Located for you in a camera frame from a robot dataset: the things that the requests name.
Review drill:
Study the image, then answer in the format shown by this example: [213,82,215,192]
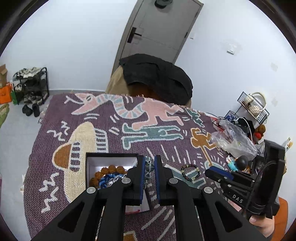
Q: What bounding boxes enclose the black jewelry box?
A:
[85,153,154,211]

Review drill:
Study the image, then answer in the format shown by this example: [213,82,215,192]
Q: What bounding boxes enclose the dark mixed bead bracelet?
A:
[181,164,201,182]

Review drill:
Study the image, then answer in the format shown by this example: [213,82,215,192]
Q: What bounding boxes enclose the black garment on chair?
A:
[119,54,193,105]

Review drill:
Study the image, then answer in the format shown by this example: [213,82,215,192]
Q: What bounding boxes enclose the white tissue paper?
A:
[125,191,151,215]

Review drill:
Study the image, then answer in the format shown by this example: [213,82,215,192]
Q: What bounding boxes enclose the black-haired toy figurine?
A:
[226,155,248,172]

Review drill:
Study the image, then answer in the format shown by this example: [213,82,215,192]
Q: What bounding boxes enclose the blue braided bracelet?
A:
[98,173,125,189]

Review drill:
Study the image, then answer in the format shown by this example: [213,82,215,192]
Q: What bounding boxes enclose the dark green cap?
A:
[154,0,173,9]

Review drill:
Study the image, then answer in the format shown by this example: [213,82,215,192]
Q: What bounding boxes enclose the green round floor mat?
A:
[0,103,10,128]

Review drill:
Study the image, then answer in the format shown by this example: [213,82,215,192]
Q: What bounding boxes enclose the grey door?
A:
[112,1,204,72]

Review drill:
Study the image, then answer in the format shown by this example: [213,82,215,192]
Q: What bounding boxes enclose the orange paper bag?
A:
[0,83,12,104]

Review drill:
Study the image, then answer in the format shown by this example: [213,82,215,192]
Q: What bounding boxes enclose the clear plastic bag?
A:
[211,120,257,161]

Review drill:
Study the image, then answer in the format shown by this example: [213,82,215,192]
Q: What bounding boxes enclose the white handbag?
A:
[244,92,266,118]

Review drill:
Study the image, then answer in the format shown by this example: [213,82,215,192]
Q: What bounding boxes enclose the brown plush toy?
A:
[253,125,266,140]

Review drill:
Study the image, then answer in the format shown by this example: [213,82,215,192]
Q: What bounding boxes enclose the black door handle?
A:
[127,27,142,43]

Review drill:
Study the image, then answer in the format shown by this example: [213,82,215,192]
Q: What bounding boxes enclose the brown seed bead bracelet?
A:
[89,164,128,188]

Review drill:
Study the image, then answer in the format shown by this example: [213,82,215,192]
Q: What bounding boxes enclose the black shoe rack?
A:
[10,67,49,105]

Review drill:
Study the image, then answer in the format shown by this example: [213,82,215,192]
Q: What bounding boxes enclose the black shoe pair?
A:
[22,103,40,117]

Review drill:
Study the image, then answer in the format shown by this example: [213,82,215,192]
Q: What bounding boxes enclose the black wire wall basket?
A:
[224,91,269,125]

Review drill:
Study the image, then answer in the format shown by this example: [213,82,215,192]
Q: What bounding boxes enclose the person's right hand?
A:
[249,215,275,240]

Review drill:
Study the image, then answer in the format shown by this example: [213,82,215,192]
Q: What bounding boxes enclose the cardboard box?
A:
[0,64,8,88]

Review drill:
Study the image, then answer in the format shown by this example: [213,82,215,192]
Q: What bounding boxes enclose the clear green bead bracelet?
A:
[143,156,155,183]

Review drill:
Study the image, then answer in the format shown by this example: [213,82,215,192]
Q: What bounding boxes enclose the purple patterned woven blanket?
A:
[23,93,228,237]

